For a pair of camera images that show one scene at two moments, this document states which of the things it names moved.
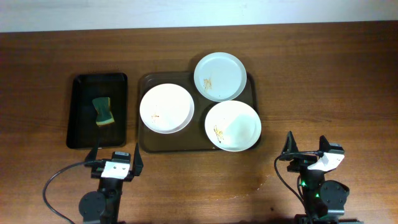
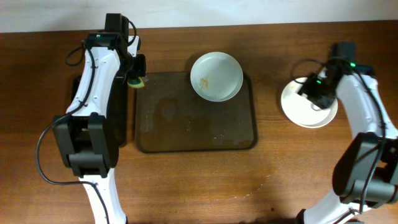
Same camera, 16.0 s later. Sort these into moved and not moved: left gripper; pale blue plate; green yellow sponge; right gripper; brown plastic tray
Moved: left gripper; right gripper; green yellow sponge
Not moved: brown plastic tray; pale blue plate
